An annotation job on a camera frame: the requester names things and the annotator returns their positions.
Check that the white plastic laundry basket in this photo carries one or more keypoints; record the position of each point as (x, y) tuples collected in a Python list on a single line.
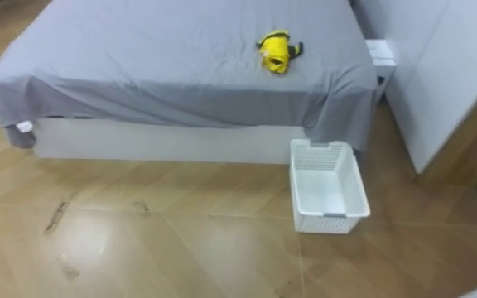
[(325, 190)]

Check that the yellow and black garment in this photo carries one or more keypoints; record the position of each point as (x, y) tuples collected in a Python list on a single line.
[(275, 51)]

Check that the grey bed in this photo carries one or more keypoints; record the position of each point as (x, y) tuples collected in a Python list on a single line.
[(160, 70)]

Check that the white bedside table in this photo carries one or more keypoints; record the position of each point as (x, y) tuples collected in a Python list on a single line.
[(380, 58)]

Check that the white cabinet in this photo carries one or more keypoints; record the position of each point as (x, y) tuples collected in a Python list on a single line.
[(437, 74)]

